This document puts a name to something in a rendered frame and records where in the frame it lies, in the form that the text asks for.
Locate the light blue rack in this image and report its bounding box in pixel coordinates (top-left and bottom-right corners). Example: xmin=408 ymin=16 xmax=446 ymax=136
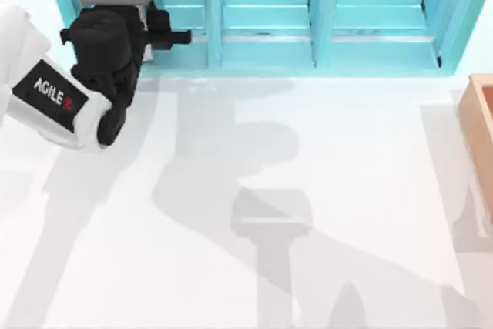
xmin=42 ymin=0 xmax=493 ymax=80

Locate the shallow salmon-coloured box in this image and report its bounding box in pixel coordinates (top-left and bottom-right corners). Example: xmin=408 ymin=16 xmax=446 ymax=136
xmin=457 ymin=72 xmax=493 ymax=238

